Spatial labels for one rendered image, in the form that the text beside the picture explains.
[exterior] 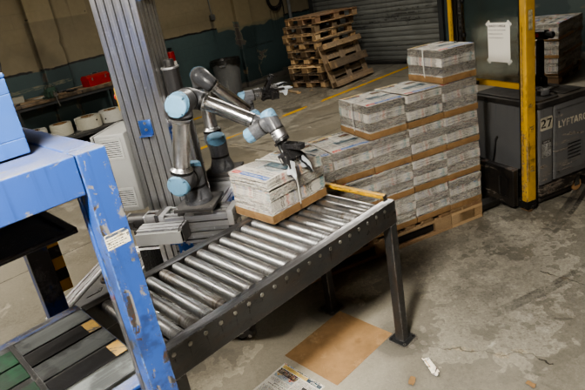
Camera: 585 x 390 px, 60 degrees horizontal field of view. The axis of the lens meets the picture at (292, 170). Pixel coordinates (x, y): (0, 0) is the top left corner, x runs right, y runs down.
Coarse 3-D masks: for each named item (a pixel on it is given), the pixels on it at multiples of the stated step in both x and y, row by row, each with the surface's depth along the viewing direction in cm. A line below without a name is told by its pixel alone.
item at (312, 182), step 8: (272, 152) 268; (304, 152) 259; (296, 160) 250; (312, 160) 249; (320, 160) 254; (304, 168) 247; (320, 168) 255; (304, 176) 247; (312, 176) 251; (320, 176) 256; (304, 184) 248; (312, 184) 252; (320, 184) 257; (304, 192) 250; (312, 192) 253
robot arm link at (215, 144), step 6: (216, 132) 322; (222, 132) 321; (210, 138) 315; (216, 138) 314; (222, 138) 316; (210, 144) 316; (216, 144) 315; (222, 144) 316; (210, 150) 318; (216, 150) 316; (222, 150) 317; (216, 156) 317; (222, 156) 318
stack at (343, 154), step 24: (312, 144) 342; (336, 144) 332; (360, 144) 323; (384, 144) 330; (408, 144) 338; (432, 144) 345; (336, 168) 320; (360, 168) 327; (408, 168) 342; (432, 168) 351; (336, 192) 327; (384, 192) 339; (432, 192) 356; (408, 216) 353; (384, 240) 349; (408, 240) 361; (360, 264) 346
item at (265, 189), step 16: (240, 176) 243; (256, 176) 238; (272, 176) 234; (288, 176) 240; (240, 192) 250; (256, 192) 240; (272, 192) 234; (288, 192) 242; (256, 208) 244; (272, 208) 236
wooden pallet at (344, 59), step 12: (324, 48) 907; (336, 48) 948; (348, 48) 973; (324, 60) 916; (336, 60) 924; (348, 60) 947; (360, 60) 988; (336, 72) 936; (348, 72) 957; (360, 72) 965; (372, 72) 989; (336, 84) 914
